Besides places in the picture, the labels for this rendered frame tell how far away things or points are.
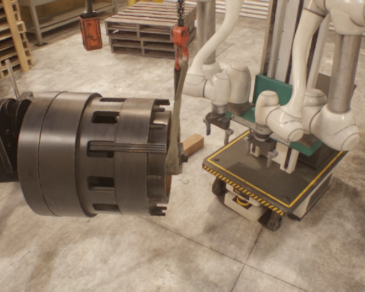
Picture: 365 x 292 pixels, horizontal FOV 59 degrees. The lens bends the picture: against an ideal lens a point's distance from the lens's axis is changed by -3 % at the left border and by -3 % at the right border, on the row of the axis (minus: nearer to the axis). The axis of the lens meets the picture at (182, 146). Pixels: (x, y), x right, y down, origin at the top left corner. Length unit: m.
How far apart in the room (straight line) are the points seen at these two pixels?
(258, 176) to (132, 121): 1.17
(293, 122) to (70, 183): 0.93
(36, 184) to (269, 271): 1.43
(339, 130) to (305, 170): 0.76
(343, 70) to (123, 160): 0.97
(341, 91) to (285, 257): 1.12
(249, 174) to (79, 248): 1.20
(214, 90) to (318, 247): 1.24
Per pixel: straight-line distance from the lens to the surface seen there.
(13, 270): 2.33
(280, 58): 2.07
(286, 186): 2.20
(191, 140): 2.88
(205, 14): 1.87
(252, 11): 6.69
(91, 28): 1.12
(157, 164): 1.27
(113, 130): 1.27
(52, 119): 1.35
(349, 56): 1.51
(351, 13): 1.40
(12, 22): 4.74
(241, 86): 2.00
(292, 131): 1.46
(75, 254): 2.26
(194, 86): 1.76
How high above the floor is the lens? 1.76
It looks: 36 degrees down
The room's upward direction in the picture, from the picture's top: straight up
